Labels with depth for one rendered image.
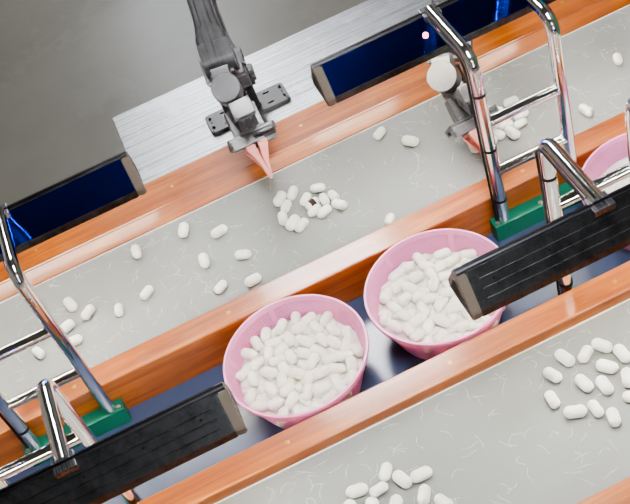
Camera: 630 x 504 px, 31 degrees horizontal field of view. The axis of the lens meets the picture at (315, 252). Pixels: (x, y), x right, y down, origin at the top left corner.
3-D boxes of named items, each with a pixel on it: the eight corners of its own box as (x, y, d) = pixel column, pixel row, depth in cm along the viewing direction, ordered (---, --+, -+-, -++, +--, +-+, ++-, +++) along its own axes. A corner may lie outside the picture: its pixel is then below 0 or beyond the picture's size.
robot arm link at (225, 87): (253, 92, 214) (233, 34, 215) (210, 107, 215) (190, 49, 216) (259, 103, 226) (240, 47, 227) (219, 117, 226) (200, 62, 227)
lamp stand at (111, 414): (16, 394, 221) (-102, 246, 189) (109, 350, 223) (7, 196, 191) (34, 467, 208) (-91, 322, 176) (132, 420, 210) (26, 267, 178)
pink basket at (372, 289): (346, 329, 211) (333, 298, 204) (442, 240, 219) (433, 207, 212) (449, 402, 194) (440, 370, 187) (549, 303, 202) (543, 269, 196)
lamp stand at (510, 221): (455, 184, 228) (412, 7, 196) (542, 142, 229) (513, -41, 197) (498, 242, 215) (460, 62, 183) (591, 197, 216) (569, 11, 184)
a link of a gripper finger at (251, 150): (293, 165, 220) (273, 122, 221) (261, 180, 220) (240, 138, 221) (293, 170, 227) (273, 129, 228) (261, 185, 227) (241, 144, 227)
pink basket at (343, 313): (220, 364, 213) (204, 334, 206) (347, 303, 215) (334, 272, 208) (266, 471, 194) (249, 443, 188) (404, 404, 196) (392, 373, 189)
